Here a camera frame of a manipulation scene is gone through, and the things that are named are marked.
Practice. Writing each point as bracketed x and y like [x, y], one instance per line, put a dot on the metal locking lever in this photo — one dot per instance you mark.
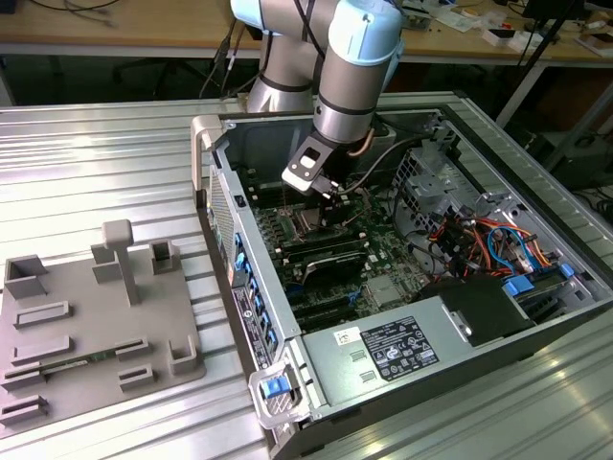
[286, 201]

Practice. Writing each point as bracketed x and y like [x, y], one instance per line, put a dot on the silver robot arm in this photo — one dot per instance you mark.
[345, 86]

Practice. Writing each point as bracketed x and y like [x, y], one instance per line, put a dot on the CPU socket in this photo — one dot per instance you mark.
[304, 220]

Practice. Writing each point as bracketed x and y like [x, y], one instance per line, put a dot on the black RAM slot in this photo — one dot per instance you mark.
[325, 251]
[261, 175]
[321, 242]
[268, 192]

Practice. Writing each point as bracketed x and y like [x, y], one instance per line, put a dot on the blue slot clip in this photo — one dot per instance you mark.
[272, 336]
[254, 288]
[242, 266]
[261, 306]
[239, 239]

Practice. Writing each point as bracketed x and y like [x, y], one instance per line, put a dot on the black expansion slot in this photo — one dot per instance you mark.
[325, 305]
[330, 320]

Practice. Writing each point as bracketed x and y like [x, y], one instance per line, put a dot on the metal drive cage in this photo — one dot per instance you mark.
[431, 187]

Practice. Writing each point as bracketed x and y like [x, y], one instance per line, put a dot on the green motherboard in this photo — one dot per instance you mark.
[383, 254]

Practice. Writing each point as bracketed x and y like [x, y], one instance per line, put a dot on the black graphics card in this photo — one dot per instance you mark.
[335, 268]

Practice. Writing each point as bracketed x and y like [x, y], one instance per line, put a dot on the silver chipset heatsink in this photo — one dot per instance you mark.
[383, 292]

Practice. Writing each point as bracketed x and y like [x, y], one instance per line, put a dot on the small green circuit board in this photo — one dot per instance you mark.
[416, 21]

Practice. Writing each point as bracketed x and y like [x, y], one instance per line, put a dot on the black air shroud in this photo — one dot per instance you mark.
[479, 306]

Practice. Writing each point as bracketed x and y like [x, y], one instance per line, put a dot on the small white box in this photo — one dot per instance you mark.
[500, 37]

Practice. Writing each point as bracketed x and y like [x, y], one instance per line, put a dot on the grey power supply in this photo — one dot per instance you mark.
[325, 374]

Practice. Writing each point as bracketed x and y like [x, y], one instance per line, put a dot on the blue disk carrier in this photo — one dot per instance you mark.
[519, 286]

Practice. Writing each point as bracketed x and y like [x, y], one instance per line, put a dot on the black chair base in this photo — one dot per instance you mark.
[158, 72]

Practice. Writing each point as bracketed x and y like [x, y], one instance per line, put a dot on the black computer box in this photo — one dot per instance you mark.
[586, 160]

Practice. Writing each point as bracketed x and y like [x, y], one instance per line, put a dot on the small blue carrier tab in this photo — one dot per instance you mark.
[566, 270]

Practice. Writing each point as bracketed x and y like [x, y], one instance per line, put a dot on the wooden desk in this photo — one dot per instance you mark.
[143, 29]

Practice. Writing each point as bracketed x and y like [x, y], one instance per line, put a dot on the grey PC case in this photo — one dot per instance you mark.
[479, 383]

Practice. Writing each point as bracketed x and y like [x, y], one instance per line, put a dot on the brown white box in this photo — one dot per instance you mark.
[596, 40]

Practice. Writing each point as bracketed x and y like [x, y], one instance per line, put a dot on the grey parts rack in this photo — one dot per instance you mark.
[96, 326]

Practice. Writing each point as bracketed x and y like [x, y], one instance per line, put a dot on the green RAM stick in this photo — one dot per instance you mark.
[103, 356]

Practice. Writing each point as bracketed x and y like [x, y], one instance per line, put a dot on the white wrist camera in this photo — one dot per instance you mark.
[306, 165]

